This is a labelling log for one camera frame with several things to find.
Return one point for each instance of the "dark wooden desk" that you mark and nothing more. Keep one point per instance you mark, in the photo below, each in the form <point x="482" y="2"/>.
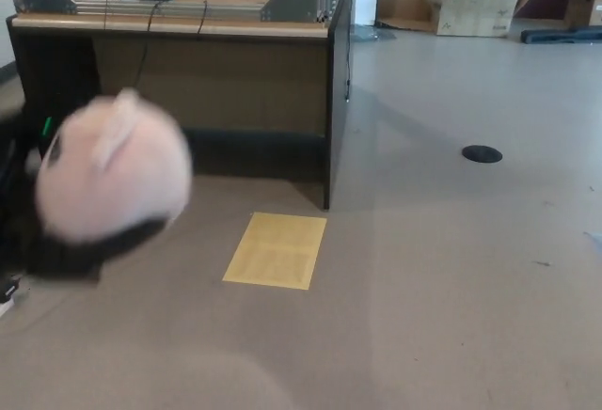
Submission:
<point x="235" y="85"/>

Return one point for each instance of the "dark blue foam mat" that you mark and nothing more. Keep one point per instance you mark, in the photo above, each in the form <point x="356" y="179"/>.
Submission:
<point x="559" y="36"/>

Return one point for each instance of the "yellow paper sheet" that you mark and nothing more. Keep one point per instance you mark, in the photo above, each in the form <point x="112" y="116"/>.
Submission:
<point x="277" y="252"/>

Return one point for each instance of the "pink plush dumpling with sunglasses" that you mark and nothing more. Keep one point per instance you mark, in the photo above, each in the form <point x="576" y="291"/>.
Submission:
<point x="122" y="184"/>

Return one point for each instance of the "black round floor cover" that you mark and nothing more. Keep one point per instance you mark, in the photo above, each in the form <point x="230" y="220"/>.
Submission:
<point x="482" y="153"/>

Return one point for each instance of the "black power adapter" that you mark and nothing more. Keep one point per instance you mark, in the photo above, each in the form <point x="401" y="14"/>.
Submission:
<point x="7" y="290"/>

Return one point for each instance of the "open printed cardboard box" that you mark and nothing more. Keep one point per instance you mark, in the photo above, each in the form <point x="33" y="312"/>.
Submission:
<point x="477" y="15"/>

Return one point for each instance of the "small closed cardboard box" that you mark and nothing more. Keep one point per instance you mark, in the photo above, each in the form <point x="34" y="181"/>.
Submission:
<point x="583" y="12"/>

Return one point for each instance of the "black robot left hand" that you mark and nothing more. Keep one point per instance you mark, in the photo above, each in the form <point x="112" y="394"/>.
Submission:
<point x="61" y="259"/>

